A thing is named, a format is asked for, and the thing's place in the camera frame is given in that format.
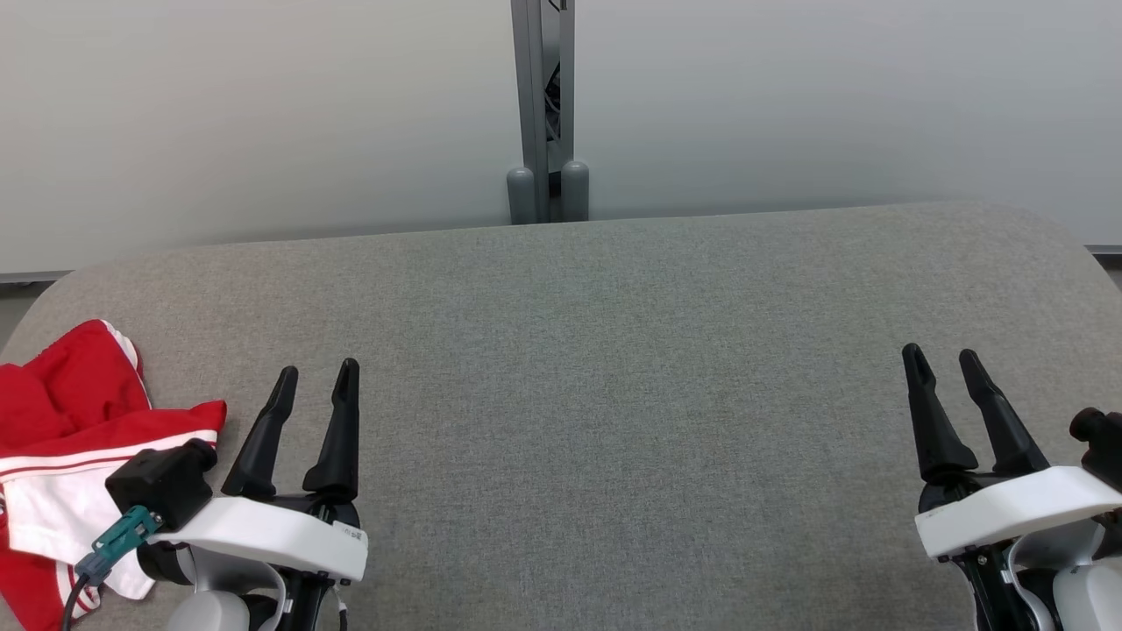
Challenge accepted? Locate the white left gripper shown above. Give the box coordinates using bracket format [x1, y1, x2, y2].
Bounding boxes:
[147, 358, 370, 583]

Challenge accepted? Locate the red basketball jersey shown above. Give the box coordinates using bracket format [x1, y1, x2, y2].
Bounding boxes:
[0, 401, 227, 631]

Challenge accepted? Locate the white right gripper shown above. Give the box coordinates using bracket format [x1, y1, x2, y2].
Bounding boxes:
[901, 344, 1122, 562]

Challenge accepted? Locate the grey metal post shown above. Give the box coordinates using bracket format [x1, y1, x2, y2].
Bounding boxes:
[511, 0, 577, 224]

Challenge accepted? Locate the grey cylinder bumper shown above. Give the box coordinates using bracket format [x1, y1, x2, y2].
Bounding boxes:
[507, 167, 536, 225]
[561, 160, 590, 222]

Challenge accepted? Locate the teal plug left cable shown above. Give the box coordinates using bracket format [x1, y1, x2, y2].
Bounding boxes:
[60, 506, 164, 631]

